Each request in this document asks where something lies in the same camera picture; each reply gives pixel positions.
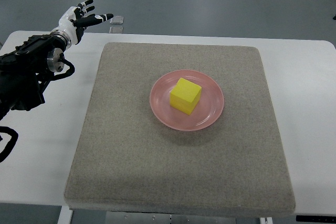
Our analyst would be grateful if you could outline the black sleeved cable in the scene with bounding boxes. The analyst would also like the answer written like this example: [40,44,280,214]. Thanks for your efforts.
[0,126,19,163]

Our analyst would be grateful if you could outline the beige fabric mat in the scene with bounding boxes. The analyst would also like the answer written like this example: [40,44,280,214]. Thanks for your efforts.
[64,42,296,217]

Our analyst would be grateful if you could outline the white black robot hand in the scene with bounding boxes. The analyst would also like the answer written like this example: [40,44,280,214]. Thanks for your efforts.
[51,0,114,49]

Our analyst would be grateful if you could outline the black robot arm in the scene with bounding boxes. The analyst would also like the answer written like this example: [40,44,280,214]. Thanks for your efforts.
[1,33,75,119]

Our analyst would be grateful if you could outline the yellow block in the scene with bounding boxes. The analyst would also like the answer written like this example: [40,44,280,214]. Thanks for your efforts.
[170,78,202,115]

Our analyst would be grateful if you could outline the pink plate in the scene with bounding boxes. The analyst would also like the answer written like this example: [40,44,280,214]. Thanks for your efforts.
[150,70,225,131]

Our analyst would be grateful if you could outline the floor socket box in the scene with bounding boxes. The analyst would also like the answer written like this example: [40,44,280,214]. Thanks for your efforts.
[110,16,124,25]

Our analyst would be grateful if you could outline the white table leg frame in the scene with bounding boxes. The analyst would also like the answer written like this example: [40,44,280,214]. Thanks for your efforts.
[57,206,75,224]

